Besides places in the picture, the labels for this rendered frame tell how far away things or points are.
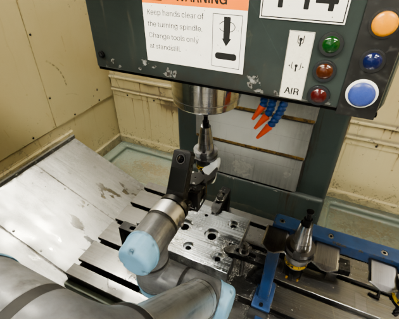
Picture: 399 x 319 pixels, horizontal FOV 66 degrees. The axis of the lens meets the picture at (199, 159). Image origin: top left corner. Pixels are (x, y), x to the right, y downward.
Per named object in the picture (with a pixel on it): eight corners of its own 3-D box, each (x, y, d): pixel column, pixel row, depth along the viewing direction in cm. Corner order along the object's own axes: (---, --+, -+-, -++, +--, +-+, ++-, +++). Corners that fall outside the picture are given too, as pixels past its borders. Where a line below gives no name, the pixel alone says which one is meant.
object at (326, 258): (337, 276, 62) (337, 274, 61) (310, 267, 64) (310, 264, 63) (339, 250, 67) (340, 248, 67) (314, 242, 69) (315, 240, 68)
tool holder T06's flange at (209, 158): (218, 150, 83) (219, 143, 81) (215, 164, 78) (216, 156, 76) (196, 149, 84) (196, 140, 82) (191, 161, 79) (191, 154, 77)
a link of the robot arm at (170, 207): (145, 205, 64) (179, 217, 61) (156, 192, 68) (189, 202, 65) (148, 229, 69) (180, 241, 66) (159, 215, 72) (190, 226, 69)
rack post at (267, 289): (268, 314, 87) (285, 247, 69) (250, 306, 88) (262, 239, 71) (276, 285, 94) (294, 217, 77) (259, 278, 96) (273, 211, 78)
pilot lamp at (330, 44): (338, 56, 36) (343, 36, 34) (318, 53, 36) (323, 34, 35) (338, 54, 36) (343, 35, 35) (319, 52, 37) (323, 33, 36)
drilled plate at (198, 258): (226, 283, 90) (227, 273, 87) (143, 249, 100) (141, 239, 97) (249, 229, 107) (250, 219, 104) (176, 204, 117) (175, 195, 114)
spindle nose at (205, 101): (242, 89, 77) (247, 40, 70) (237, 119, 64) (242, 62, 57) (180, 85, 79) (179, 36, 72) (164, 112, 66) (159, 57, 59)
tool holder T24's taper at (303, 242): (313, 242, 67) (320, 220, 63) (308, 256, 64) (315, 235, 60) (293, 233, 69) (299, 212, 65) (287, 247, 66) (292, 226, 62)
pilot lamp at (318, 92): (325, 106, 39) (329, 90, 38) (307, 102, 40) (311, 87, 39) (325, 104, 40) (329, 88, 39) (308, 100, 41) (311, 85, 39)
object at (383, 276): (398, 298, 58) (399, 295, 58) (367, 287, 60) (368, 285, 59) (396, 269, 63) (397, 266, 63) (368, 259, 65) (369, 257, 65)
